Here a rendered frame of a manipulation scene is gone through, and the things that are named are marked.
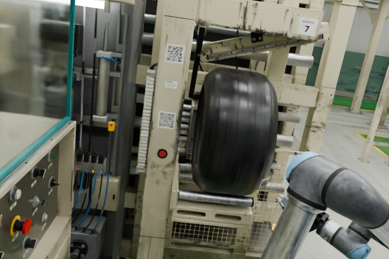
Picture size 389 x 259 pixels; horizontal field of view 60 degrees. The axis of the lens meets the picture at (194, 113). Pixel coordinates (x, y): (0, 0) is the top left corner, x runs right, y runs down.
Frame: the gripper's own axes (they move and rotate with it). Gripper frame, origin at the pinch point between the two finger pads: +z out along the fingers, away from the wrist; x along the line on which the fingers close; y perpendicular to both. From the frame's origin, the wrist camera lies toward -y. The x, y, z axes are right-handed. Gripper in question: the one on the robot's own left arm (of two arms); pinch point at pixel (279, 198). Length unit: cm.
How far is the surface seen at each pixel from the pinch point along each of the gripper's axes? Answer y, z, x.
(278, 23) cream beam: 49, 46, -47
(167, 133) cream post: 15, 49, 20
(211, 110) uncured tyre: 32.5, 30.5, 9.9
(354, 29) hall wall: -282, 401, -914
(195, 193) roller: -7.7, 29.6, 19.9
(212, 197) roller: -9.2, 24.4, 14.9
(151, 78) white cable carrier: 38, 59, 19
